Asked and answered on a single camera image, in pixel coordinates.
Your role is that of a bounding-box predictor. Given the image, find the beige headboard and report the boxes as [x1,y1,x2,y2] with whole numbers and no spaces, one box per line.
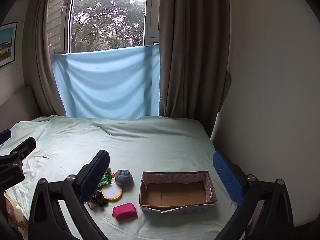
[0,87,42,131]

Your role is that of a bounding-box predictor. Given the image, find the dark patterned cloth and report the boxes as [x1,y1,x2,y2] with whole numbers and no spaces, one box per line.
[87,191,109,209]

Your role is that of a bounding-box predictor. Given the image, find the green and white packet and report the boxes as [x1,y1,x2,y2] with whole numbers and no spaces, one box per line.
[97,172,112,189]

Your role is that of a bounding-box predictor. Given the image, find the light blue hanging cloth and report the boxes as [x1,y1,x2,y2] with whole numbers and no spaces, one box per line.
[51,44,161,120]

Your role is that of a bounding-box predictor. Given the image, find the framed wall picture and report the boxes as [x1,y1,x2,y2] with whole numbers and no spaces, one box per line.
[0,22,18,68]

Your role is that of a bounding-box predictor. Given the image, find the cardboard box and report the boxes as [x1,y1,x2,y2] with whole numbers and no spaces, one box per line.
[139,170,217,214]

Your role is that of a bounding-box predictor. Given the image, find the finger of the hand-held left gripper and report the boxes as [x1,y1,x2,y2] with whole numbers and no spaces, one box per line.
[9,137,37,162]
[0,129,12,146]

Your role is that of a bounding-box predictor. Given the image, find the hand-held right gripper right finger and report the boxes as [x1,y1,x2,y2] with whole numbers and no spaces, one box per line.
[212,151,295,240]

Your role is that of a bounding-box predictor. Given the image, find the grey plush towel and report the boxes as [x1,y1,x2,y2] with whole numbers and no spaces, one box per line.
[115,169,134,186]

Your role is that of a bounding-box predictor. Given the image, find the pink zip pouch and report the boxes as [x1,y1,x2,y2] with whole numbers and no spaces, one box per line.
[112,203,138,221]

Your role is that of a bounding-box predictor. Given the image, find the window with white frame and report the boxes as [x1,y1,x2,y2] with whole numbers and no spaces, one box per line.
[47,0,161,55]

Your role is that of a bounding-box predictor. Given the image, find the brown curtain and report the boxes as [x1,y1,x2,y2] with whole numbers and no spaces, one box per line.
[159,0,232,141]
[22,0,78,117]

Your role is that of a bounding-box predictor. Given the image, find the printed cloth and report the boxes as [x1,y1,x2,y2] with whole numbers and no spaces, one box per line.
[3,192,27,238]

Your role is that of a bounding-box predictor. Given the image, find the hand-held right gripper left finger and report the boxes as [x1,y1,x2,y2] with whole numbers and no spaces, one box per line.
[29,149,111,240]

